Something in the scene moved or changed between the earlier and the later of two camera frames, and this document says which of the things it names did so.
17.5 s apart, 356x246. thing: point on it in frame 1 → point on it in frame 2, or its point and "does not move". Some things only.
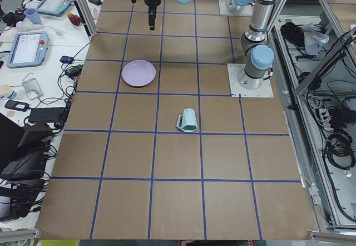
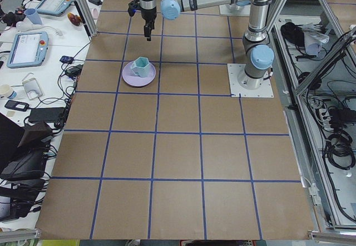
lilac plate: x=138 y=73 does not move
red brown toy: x=74 y=19 does not move
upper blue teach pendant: x=55 y=3 does not move
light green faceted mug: x=187 y=121 → x=140 y=67
